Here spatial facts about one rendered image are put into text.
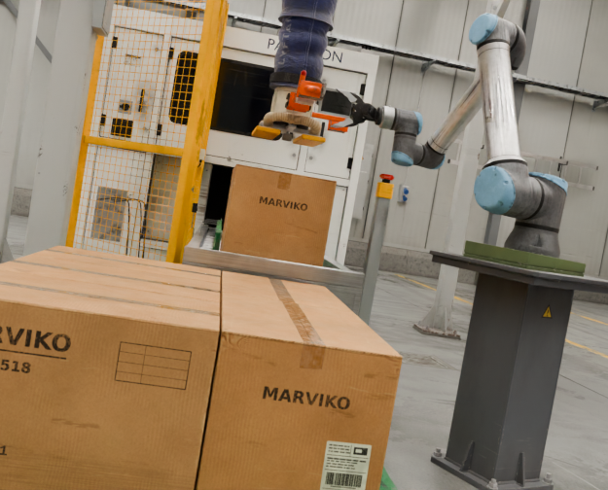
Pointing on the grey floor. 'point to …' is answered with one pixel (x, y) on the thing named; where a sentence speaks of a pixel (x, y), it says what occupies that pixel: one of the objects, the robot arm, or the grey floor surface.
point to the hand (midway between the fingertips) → (333, 107)
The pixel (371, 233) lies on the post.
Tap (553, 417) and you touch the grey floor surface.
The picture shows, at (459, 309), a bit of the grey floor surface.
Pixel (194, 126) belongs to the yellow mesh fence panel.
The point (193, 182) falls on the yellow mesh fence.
